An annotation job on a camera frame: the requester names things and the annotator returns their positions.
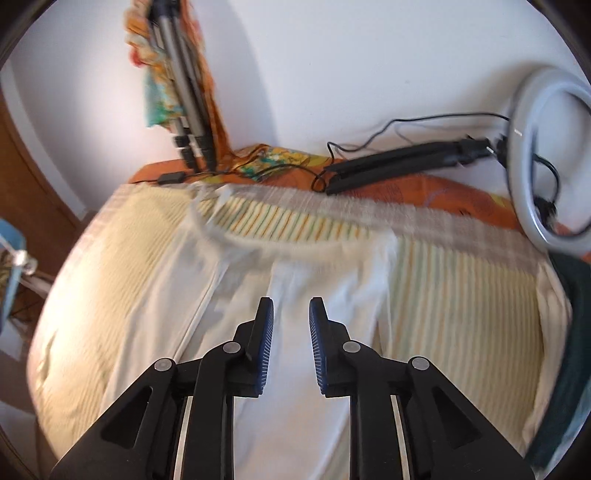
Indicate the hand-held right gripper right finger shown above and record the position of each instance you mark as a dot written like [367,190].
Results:
[317,341]

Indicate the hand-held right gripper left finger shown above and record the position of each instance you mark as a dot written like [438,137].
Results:
[266,341]

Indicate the white pants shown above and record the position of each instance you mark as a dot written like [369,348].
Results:
[295,272]

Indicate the striped cream blanket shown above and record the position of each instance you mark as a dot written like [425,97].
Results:
[452,304]

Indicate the orange patterned bedsheet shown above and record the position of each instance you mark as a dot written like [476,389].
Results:
[415,191]

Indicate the black power adapter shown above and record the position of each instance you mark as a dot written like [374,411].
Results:
[171,178]

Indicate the black folded tripod stand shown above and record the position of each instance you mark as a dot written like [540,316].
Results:
[397,164]

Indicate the dark green cloth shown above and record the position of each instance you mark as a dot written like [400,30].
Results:
[568,369]

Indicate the grey tripod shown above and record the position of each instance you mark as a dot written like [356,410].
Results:
[184,92]

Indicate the blue container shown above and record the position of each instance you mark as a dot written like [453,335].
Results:
[10,272]

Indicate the wooden door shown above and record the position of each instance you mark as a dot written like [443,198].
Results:
[32,175]

